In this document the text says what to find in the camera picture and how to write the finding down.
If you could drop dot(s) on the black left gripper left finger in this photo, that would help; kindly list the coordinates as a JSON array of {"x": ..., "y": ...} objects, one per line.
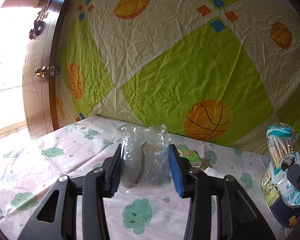
[{"x": 55, "y": 216}]

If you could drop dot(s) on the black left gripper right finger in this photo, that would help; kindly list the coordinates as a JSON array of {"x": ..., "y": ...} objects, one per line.
[{"x": 237, "y": 215}]

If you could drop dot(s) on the white pink-trimmed gauze cloth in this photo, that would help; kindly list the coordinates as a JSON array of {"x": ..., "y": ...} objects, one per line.
[{"x": 213, "y": 173}]

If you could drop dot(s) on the clear bubble wrap bag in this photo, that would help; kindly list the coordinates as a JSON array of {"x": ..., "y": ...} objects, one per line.
[{"x": 144, "y": 157}]

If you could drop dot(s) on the small green white box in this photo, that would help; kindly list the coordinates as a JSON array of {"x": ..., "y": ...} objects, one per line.
[{"x": 192, "y": 156}]

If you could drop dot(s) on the cotton swab pack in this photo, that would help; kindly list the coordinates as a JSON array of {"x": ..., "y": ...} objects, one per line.
[{"x": 284, "y": 154}]

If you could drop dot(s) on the brass door knob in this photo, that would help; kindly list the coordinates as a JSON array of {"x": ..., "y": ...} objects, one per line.
[{"x": 47, "y": 71}]

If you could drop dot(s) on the green cream basketball bedsheet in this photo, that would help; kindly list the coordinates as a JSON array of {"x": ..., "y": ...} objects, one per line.
[{"x": 220, "y": 71}]

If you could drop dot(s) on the wooden door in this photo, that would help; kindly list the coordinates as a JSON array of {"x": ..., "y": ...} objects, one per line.
[{"x": 39, "y": 94}]

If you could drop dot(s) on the dark decorative wall hook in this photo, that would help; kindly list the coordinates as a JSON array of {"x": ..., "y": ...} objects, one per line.
[{"x": 39, "y": 24}]

